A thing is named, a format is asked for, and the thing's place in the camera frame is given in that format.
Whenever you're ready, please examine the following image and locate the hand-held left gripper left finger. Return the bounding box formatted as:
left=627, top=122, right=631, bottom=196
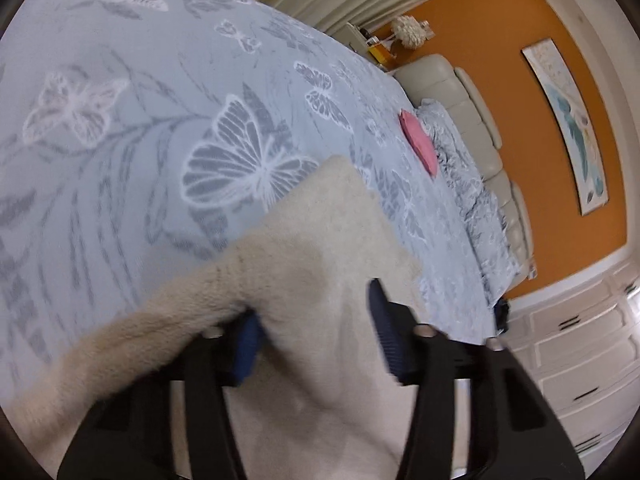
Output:
left=57, top=310, right=262, bottom=480

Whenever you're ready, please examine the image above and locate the beige padded headboard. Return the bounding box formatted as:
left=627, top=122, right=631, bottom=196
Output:
left=392, top=53, right=539, bottom=282

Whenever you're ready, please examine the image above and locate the white flower decoration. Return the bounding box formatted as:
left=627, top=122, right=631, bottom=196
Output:
left=390, top=15, right=431, bottom=51

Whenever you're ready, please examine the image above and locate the black bag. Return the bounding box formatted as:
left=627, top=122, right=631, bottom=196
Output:
left=492, top=297, right=511, bottom=334

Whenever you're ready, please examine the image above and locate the framed wall painting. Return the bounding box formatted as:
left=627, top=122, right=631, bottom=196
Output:
left=521, top=37, right=612, bottom=217

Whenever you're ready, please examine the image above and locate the orange box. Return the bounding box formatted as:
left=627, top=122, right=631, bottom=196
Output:
left=369, top=40, right=397, bottom=67

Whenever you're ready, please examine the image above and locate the grey butterfly print pillow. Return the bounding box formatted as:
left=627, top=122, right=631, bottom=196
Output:
left=417, top=99, right=483, bottom=188
left=450, top=175, right=527, bottom=307

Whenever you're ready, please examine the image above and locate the white nightstand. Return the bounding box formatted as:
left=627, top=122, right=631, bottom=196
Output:
left=345, top=22, right=401, bottom=72

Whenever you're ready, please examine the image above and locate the white wardrobe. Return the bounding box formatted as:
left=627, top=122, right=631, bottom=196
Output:
left=499, top=259, right=640, bottom=477

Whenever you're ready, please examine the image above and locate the small pink pillow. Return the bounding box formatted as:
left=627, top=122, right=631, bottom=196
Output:
left=398, top=107, right=440, bottom=177

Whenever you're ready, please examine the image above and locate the grey butterfly print blanket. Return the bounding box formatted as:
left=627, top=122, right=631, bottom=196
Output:
left=0, top=0, right=497, bottom=411

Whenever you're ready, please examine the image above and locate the beige knitted sweater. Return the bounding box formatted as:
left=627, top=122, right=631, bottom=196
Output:
left=9, top=155, right=497, bottom=480

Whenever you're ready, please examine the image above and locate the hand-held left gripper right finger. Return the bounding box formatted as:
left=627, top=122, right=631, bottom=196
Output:
left=368, top=277, right=586, bottom=480

